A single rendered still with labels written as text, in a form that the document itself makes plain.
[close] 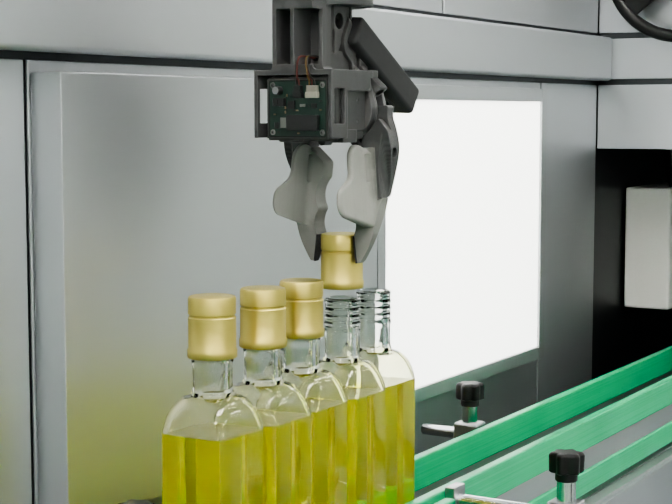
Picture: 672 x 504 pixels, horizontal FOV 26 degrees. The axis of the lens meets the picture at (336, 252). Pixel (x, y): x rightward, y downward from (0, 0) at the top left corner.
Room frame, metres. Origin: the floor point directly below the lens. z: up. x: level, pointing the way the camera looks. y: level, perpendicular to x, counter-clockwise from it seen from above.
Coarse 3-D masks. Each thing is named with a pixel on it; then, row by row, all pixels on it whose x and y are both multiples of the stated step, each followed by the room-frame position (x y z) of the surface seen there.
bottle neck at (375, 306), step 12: (372, 288) 1.23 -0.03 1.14; (372, 300) 1.20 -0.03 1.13; (384, 300) 1.21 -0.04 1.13; (360, 312) 1.21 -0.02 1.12; (372, 312) 1.20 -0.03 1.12; (384, 312) 1.21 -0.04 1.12; (360, 324) 1.21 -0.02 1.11; (372, 324) 1.20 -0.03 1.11; (384, 324) 1.20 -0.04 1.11; (360, 336) 1.21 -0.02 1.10; (372, 336) 1.20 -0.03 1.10; (384, 336) 1.21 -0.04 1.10; (372, 348) 1.20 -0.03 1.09
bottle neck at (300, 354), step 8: (288, 344) 1.11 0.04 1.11; (296, 344) 1.10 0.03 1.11; (304, 344) 1.10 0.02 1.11; (312, 344) 1.10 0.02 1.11; (288, 352) 1.11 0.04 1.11; (296, 352) 1.10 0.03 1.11; (304, 352) 1.10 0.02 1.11; (312, 352) 1.11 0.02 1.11; (288, 360) 1.11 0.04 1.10; (296, 360) 1.10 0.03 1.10; (304, 360) 1.10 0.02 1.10; (312, 360) 1.10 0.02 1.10; (288, 368) 1.11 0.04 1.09; (296, 368) 1.10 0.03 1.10; (304, 368) 1.10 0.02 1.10; (312, 368) 1.10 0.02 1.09
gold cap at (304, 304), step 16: (288, 288) 1.10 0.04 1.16; (304, 288) 1.10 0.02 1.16; (320, 288) 1.11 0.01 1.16; (288, 304) 1.10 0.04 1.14; (304, 304) 1.10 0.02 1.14; (320, 304) 1.11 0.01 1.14; (288, 320) 1.10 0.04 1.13; (304, 320) 1.10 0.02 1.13; (320, 320) 1.11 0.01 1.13; (288, 336) 1.10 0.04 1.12; (304, 336) 1.10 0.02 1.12; (320, 336) 1.11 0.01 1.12
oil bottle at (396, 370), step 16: (368, 352) 1.20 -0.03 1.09; (384, 352) 1.20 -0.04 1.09; (400, 352) 1.22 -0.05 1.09; (384, 368) 1.19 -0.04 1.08; (400, 368) 1.20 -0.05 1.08; (400, 384) 1.20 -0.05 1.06; (400, 400) 1.20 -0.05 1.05; (400, 416) 1.20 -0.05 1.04; (400, 432) 1.20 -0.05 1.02; (400, 448) 1.20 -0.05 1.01; (400, 464) 1.20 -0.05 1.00; (400, 480) 1.20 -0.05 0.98; (400, 496) 1.20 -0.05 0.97
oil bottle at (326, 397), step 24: (312, 384) 1.09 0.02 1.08; (336, 384) 1.11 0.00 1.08; (312, 408) 1.08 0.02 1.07; (336, 408) 1.11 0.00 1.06; (312, 432) 1.08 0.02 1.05; (336, 432) 1.11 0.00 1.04; (312, 456) 1.08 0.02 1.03; (336, 456) 1.11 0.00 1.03; (312, 480) 1.08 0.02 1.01; (336, 480) 1.11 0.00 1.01
